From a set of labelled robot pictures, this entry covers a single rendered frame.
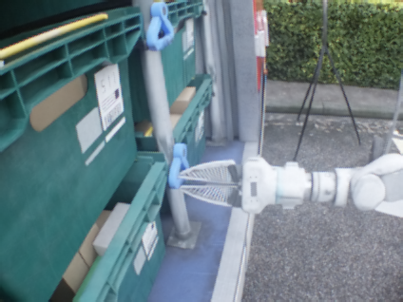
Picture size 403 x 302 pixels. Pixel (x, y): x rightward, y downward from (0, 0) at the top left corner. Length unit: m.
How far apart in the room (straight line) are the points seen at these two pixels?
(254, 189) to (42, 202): 0.36
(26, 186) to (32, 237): 0.06
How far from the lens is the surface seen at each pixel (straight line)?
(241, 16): 0.91
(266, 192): 0.52
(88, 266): 0.58
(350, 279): 1.47
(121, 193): 0.63
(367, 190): 0.54
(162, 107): 0.52
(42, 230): 0.32
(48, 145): 0.31
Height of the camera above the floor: 1.20
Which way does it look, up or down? 33 degrees down
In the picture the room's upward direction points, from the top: 7 degrees counter-clockwise
